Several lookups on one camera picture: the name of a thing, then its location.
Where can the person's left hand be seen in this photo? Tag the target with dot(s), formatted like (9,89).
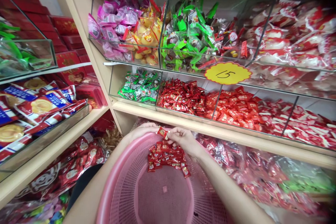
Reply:
(143,129)

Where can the person's right hand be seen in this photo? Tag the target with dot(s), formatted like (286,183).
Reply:
(185,140)

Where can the person's right thumb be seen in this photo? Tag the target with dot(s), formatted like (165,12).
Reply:
(172,142)

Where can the person's left fingers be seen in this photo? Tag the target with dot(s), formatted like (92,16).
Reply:
(151,127)

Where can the person's right fingers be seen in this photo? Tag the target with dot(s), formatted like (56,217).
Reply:
(175,132)

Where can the single red candy packet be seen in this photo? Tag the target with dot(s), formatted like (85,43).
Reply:
(162,132)

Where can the pink plastic mesh basket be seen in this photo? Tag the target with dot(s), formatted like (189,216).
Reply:
(162,197)

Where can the light wooden shelf unit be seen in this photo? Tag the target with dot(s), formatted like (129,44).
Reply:
(183,127)

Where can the pile of red candies in basket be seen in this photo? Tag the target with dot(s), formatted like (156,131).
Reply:
(168,159)

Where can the pile of dark red candies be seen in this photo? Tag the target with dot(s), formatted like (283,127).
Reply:
(182,98)

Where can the pile of green silver candies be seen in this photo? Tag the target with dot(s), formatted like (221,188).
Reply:
(140,87)

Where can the golden straw bundle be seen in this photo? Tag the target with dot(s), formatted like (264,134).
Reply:
(111,137)

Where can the pile of orange-red candies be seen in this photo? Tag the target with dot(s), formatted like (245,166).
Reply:
(233,109)

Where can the yellow scalloped price tag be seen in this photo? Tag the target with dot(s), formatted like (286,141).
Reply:
(227,73)

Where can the person's body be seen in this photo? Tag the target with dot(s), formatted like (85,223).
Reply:
(84,182)

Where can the pile of yellow snack packets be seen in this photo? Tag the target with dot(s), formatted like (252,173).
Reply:
(148,37)

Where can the heap of red candy bags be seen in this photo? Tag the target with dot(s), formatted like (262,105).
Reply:
(257,176)

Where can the pile of green-edged clear packets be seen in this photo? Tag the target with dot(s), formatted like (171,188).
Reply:
(189,40)

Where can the heap of red foil bags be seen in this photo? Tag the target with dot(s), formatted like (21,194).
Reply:
(63,169)

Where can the pile of red-edged clear packets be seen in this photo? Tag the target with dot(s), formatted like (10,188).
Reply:
(231,43)

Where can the pile of pink snack packets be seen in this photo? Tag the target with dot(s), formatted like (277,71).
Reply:
(113,27)

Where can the pile of blue-red biscuit packets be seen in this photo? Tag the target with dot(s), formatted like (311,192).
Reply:
(31,113)

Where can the pile of small red-white candies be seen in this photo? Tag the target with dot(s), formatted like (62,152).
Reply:
(296,125)

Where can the bag of green candies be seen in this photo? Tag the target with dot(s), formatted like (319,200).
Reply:
(307,179)

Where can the pile of large red-white packets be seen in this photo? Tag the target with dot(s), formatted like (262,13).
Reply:
(294,43)

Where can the glass bin with green packets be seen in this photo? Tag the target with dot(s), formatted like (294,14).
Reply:
(21,50)

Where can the stack of red gift boxes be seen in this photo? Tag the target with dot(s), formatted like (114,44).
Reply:
(39,16)

